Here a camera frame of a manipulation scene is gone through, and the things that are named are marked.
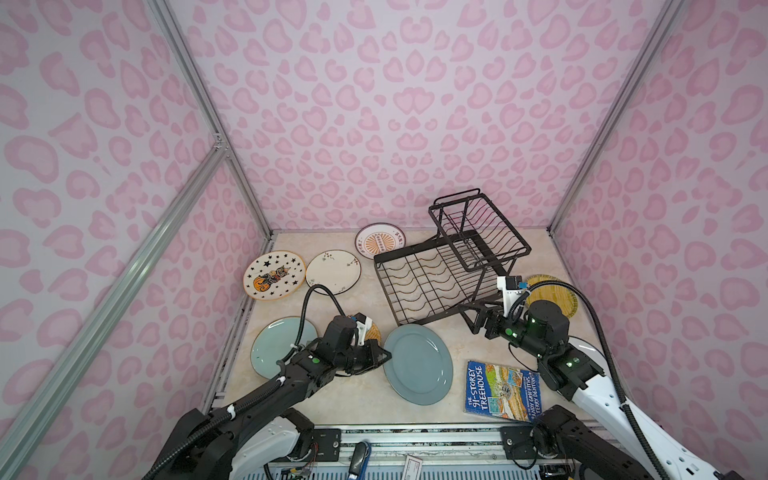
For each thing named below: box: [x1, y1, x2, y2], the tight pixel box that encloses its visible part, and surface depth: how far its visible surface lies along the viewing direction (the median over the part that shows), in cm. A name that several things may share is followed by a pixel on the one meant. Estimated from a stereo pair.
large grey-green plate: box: [383, 323, 454, 406], surface depth 88 cm
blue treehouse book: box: [464, 360, 542, 422], surface depth 80 cm
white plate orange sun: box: [354, 222, 407, 260], surface depth 120 cm
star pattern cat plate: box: [243, 250, 306, 301], surface depth 109 cm
